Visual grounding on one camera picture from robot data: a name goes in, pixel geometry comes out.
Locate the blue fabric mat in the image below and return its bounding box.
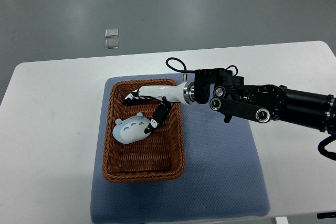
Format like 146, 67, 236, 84
90, 77, 270, 223

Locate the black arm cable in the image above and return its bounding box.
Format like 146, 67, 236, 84
165, 57, 336, 161

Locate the black table controller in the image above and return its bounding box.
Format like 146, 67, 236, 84
317, 211, 336, 219

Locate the blue white plush toy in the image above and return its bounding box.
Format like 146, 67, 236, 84
112, 112, 151, 144

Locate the brown wicker basket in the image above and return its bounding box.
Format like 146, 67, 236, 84
102, 78, 185, 183

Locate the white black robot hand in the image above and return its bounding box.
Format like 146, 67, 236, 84
122, 81, 196, 133

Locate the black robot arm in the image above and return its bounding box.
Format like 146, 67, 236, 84
123, 68, 335, 135

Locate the upper floor socket plate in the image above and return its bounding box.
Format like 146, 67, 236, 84
105, 28, 119, 38

